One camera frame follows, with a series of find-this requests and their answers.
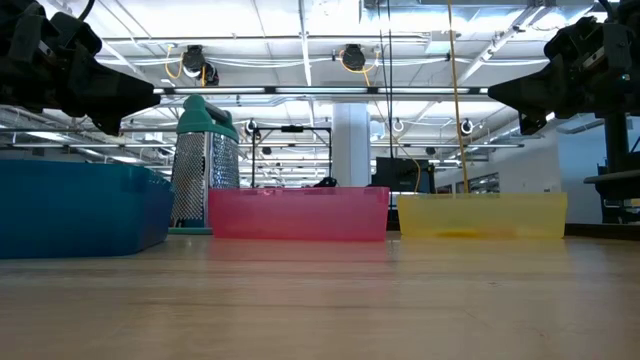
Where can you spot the teal metal box grater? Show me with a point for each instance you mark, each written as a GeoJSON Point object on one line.
{"type": "Point", "coordinates": [200, 175]}

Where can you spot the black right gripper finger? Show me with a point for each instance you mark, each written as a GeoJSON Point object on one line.
{"type": "Point", "coordinates": [525, 100]}
{"type": "Point", "coordinates": [550, 75]}

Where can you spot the black background monitor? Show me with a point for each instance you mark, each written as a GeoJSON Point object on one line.
{"type": "Point", "coordinates": [400, 175]}

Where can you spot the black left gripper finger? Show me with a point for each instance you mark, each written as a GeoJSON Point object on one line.
{"type": "Point", "coordinates": [97, 75]}
{"type": "Point", "coordinates": [130, 105]}

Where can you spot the black aluminium table frame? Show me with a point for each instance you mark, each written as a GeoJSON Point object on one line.
{"type": "Point", "coordinates": [617, 150]}

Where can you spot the yellow plastic bin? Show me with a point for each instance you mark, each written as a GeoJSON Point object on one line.
{"type": "Point", "coordinates": [480, 215]}

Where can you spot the blue plastic bin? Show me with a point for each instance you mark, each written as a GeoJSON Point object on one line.
{"type": "Point", "coordinates": [75, 210]}

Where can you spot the black background frame rig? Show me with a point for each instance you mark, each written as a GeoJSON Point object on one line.
{"type": "Point", "coordinates": [292, 128]}

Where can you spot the white building column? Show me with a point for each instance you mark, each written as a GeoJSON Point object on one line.
{"type": "Point", "coordinates": [350, 150]}

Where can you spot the red plastic bin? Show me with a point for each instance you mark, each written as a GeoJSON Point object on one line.
{"type": "Point", "coordinates": [300, 215]}

